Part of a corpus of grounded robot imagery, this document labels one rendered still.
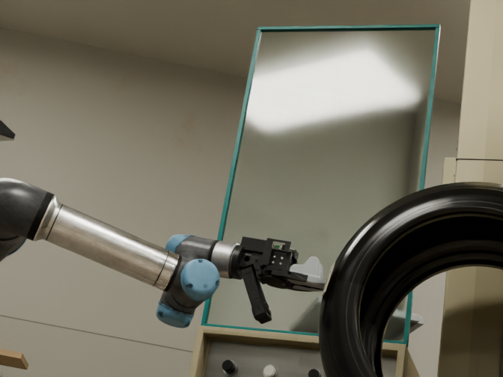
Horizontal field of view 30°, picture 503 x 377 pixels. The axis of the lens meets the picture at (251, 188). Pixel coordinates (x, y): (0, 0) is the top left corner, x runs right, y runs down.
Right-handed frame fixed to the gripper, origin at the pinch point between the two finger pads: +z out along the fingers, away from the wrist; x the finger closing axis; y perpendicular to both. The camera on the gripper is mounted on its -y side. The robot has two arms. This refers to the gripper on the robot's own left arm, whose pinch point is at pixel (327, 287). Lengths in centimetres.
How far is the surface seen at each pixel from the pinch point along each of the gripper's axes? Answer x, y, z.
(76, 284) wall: 296, 59, -228
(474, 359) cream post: 26.7, -2.2, 27.7
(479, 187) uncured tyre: -9.9, 21.7, 26.6
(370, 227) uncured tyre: -10.2, 10.2, 8.1
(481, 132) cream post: 27, 52, 20
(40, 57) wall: 275, 194, -295
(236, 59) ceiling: 303, 222, -176
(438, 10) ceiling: 255, 236, -47
